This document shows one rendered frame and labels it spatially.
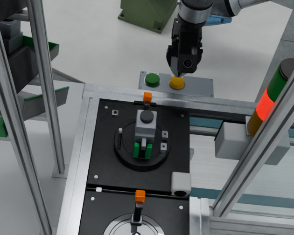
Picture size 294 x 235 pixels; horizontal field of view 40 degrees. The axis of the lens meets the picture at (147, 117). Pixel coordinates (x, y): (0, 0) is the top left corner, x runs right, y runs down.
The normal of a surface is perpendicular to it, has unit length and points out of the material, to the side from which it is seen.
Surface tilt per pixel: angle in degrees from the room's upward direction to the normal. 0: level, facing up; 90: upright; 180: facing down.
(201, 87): 0
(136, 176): 0
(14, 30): 90
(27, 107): 90
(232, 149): 90
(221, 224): 90
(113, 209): 0
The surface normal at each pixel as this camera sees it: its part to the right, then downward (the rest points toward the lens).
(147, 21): -0.37, 0.74
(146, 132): -0.07, 0.87
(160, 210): 0.10, -0.56
